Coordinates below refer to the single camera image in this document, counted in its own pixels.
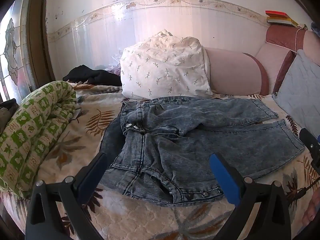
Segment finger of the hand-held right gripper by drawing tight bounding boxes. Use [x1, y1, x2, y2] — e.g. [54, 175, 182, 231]
[299, 128, 320, 171]

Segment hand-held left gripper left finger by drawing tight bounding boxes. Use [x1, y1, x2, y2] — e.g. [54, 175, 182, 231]
[25, 152, 108, 240]

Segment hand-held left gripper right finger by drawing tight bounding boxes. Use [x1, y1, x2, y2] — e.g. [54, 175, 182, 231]
[209, 152, 292, 240]

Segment blue acid-wash denim pants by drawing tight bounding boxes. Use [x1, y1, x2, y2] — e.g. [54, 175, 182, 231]
[99, 96, 306, 207]

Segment person's right hand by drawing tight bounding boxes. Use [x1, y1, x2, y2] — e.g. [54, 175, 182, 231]
[302, 187, 320, 228]

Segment grey-blue pillow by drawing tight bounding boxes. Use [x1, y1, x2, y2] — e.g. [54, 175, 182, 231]
[272, 49, 320, 140]

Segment cream leaf-pattern blanket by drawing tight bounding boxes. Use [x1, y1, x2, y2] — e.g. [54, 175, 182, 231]
[0, 82, 320, 240]

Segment green and white patterned quilt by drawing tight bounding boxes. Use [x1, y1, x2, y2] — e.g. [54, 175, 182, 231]
[0, 80, 78, 198]

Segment black garment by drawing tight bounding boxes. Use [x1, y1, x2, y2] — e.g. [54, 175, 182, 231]
[62, 64, 123, 87]

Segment pink padded headboard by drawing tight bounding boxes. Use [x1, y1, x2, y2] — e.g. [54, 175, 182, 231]
[204, 25, 320, 97]

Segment purple plastic bag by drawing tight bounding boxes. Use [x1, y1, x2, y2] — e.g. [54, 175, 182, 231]
[104, 54, 123, 76]

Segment white leaf-print pillow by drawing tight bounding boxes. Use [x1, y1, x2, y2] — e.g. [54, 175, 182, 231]
[120, 29, 213, 100]

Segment stack of coloured books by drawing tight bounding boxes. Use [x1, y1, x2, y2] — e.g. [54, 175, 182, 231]
[265, 10, 308, 29]

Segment stained glass window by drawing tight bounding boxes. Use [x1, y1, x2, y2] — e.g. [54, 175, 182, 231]
[0, 0, 35, 102]

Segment black cable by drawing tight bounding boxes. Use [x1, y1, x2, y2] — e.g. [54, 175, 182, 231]
[287, 177, 320, 201]

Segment brown wooden window frame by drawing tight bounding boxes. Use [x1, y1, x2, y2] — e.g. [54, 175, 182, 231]
[26, 0, 57, 88]

